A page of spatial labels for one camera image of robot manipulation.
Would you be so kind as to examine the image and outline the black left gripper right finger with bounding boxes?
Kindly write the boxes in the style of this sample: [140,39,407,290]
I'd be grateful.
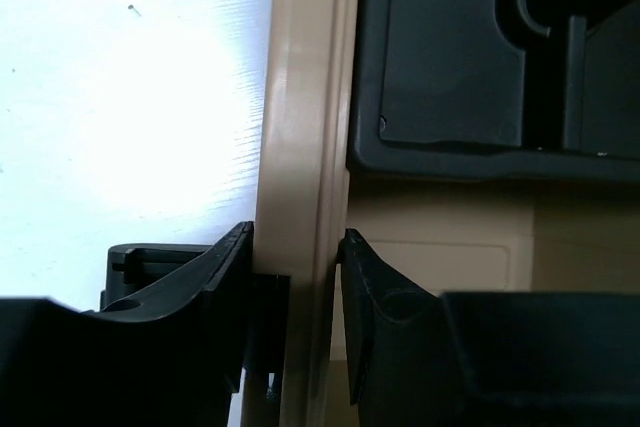
[340,229,639,426]

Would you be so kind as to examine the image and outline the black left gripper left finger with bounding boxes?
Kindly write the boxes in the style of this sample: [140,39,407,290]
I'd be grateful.
[1,222,253,426]

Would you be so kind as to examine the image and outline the tan plastic toolbox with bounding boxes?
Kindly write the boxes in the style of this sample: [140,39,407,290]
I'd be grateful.
[99,0,640,427]

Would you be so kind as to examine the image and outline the black toolbox tray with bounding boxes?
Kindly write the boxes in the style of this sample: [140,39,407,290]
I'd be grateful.
[348,0,639,184]

